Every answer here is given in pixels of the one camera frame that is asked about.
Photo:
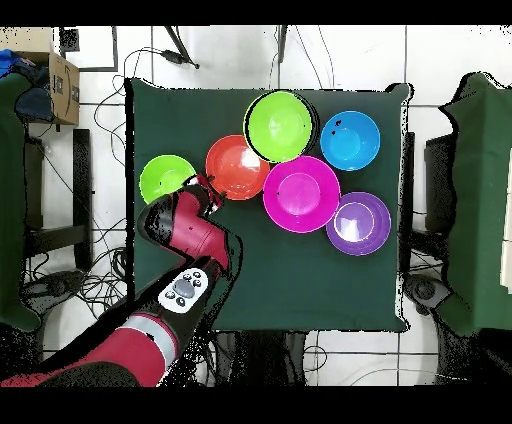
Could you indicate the large orange-red plastic bowl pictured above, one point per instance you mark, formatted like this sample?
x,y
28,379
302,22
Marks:
x,y
240,168

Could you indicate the black metal floor frame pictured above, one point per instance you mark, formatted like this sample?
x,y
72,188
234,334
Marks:
x,y
115,48

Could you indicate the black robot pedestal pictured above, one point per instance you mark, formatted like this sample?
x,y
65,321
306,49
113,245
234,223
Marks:
x,y
264,356

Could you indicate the green cloth covered side table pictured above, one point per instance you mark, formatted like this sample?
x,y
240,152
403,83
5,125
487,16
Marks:
x,y
10,200
480,200

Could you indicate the dark green tablecloth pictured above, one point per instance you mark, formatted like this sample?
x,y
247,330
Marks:
x,y
340,288

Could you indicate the bright blue cloth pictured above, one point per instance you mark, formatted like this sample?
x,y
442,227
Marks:
x,y
8,62

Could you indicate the dark blue bag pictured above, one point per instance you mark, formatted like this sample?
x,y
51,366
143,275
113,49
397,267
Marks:
x,y
34,104

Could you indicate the pink plastic bowl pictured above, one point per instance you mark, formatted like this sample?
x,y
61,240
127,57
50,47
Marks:
x,y
302,194

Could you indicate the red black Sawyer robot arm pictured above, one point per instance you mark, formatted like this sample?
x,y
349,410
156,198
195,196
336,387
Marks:
x,y
136,352

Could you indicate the cardboard box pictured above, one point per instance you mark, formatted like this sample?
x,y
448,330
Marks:
x,y
64,92

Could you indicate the green plastic bowl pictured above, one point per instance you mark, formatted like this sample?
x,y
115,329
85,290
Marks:
x,y
164,176
280,128

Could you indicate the black tripod leg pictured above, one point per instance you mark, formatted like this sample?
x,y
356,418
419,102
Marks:
x,y
282,40
178,56

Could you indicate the purple plastic bowl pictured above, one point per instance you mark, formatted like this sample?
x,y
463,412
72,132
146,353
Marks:
x,y
358,223

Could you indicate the light blue plastic bowl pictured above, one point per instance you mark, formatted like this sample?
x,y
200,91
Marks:
x,y
350,140

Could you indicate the black table leg frame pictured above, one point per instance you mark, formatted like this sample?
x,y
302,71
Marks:
x,y
438,180
82,192

